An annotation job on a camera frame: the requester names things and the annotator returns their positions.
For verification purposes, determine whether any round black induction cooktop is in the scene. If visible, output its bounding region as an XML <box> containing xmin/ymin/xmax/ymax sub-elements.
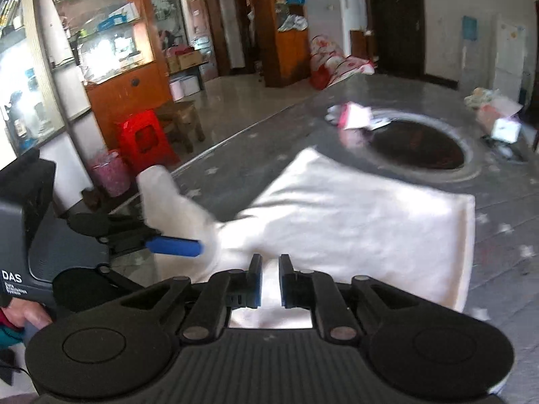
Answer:
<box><xmin>369</xmin><ymin>121</ymin><xmax>465</xmax><ymax>171</ymax></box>

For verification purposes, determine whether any red plastic stool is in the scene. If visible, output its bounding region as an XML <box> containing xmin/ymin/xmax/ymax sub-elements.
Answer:
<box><xmin>117</xmin><ymin>109</ymin><xmax>180</xmax><ymax>175</ymax></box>

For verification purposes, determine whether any floral plastic bag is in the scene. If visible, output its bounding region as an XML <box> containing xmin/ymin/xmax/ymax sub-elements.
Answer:
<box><xmin>464</xmin><ymin>88</ymin><xmax>500</xmax><ymax>110</ymax></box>

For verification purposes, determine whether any white refrigerator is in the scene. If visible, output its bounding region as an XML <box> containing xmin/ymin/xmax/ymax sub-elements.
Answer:
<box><xmin>490</xmin><ymin>15</ymin><xmax>527</xmax><ymax>101</ymax></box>

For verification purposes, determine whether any tissue box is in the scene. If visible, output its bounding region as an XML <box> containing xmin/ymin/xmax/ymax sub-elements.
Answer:
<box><xmin>477</xmin><ymin>96</ymin><xmax>522</xmax><ymax>144</ymax></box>

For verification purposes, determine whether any wooden shelf cabinet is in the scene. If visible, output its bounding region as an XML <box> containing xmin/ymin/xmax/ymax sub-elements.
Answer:
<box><xmin>235</xmin><ymin>0</ymin><xmax>311</xmax><ymax>88</ymax></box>

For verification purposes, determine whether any wooden stool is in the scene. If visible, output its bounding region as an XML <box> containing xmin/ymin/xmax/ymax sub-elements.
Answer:
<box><xmin>155</xmin><ymin>101</ymin><xmax>205</xmax><ymax>153</ymax></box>

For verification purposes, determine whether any water dispenser with bottle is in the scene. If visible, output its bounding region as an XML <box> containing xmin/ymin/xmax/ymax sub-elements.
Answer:
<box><xmin>458</xmin><ymin>15</ymin><xmax>488</xmax><ymax>96</ymax></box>

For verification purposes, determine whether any dark wooden door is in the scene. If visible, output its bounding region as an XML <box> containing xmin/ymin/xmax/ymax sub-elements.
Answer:
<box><xmin>367</xmin><ymin>0</ymin><xmax>426</xmax><ymax>78</ymax></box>

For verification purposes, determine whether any cream white garment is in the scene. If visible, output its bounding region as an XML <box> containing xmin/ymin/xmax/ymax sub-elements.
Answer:
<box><xmin>137</xmin><ymin>149</ymin><xmax>475</xmax><ymax>328</ymax></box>

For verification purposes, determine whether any left bare hand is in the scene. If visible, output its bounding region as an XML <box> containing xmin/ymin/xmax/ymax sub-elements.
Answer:
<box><xmin>1</xmin><ymin>298</ymin><xmax>52</xmax><ymax>329</ymax></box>

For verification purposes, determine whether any polka dot play tent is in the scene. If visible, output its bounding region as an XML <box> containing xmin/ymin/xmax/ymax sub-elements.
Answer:
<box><xmin>310</xmin><ymin>35</ymin><xmax>375</xmax><ymax>90</ymax></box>

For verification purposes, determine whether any pink waste bin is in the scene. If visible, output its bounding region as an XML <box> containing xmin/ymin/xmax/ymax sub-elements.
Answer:
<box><xmin>91</xmin><ymin>150</ymin><xmax>131</xmax><ymax>198</ymax></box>

